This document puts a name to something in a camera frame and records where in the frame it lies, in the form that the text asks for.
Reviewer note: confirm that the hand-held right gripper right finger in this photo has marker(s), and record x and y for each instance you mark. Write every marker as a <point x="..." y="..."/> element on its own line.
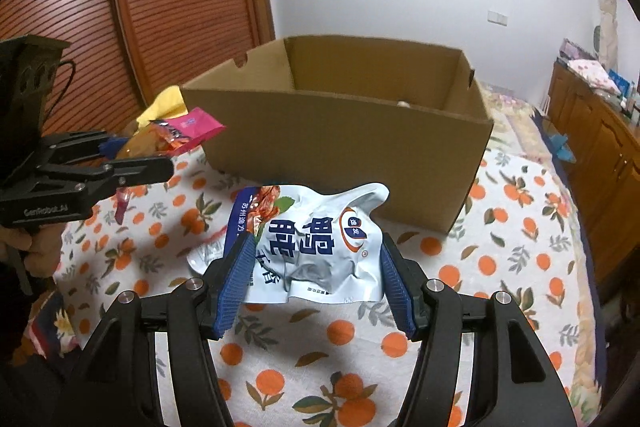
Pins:
<point x="397" y="292"/>

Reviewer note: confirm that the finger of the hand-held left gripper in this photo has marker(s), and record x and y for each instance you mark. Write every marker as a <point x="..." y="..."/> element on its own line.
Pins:
<point x="140" y="169"/>
<point x="85" y="144"/>

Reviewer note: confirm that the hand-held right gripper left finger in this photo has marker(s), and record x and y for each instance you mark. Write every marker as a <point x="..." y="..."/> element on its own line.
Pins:
<point x="235" y="287"/>

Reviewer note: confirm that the pink twisted snack packet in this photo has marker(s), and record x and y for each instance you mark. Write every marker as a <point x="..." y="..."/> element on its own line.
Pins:
<point x="195" y="127"/>

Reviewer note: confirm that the white blue-lettered snack packet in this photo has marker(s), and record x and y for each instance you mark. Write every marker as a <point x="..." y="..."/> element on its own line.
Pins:
<point x="320" y="247"/>

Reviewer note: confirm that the brown cardboard box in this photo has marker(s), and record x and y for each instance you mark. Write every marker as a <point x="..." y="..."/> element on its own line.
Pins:
<point x="350" y="157"/>

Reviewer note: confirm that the person's left hand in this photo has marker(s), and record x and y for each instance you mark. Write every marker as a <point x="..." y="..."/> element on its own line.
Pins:
<point x="35" y="252"/>

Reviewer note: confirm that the silver vacuum snack packet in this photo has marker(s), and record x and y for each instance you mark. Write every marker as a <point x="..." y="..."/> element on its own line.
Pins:
<point x="207" y="254"/>

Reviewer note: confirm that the yellow plush toy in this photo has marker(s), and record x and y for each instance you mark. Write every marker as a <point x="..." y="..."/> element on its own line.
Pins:
<point x="160" y="104"/>

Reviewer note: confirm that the orange-printed white bedsheet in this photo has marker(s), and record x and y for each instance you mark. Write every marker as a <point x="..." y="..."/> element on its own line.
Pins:
<point x="500" y="287"/>

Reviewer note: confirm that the wooden louvered wardrobe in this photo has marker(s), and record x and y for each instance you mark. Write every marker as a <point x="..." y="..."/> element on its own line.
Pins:
<point x="175" y="7"/>

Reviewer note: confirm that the colourful patterned cloth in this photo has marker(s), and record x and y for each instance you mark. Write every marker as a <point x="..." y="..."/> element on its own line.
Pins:
<point x="50" y="322"/>

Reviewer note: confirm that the blue cloth piece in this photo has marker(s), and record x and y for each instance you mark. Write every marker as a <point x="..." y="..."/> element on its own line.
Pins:
<point x="560" y="147"/>

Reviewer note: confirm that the floral quilt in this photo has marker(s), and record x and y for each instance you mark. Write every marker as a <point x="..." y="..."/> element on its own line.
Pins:
<point x="510" y="99"/>

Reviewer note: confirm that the wooden cabinet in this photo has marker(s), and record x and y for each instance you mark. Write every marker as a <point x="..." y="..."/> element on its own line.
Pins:
<point x="600" y="142"/>

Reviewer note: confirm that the folded floral blanket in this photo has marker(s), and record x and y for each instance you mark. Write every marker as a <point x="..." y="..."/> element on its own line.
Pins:
<point x="592" y="74"/>

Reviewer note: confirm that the purple bag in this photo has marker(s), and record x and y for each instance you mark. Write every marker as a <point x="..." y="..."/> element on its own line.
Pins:
<point x="575" y="49"/>

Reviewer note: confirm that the blue box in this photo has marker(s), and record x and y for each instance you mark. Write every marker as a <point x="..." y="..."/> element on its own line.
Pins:
<point x="620" y="82"/>

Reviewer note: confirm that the cream curtain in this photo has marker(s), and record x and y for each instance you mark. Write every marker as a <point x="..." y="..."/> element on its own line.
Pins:
<point x="607" y="7"/>

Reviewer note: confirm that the white light switch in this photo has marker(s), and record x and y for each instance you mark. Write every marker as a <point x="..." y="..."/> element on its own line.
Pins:
<point x="496" y="17"/>

